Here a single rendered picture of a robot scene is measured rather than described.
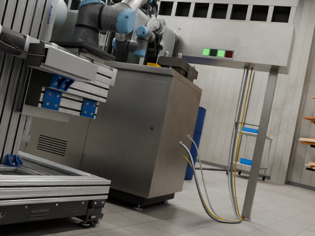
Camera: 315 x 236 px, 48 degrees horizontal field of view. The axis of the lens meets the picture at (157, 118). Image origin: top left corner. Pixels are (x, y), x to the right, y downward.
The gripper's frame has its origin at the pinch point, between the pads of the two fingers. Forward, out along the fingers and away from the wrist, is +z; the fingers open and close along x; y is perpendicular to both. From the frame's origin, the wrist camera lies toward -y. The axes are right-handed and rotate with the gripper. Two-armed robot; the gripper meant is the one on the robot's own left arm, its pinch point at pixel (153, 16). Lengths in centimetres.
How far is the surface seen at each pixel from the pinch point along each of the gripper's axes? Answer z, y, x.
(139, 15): 7.3, 12.7, 18.6
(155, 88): 21, -50, -21
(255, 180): 108, -37, -81
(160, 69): 11.1, -42.7, -22.4
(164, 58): 22.3, -16.5, -12.4
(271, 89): 64, 16, -80
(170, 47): 30.2, 8.1, -5.2
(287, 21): 25, 49, -83
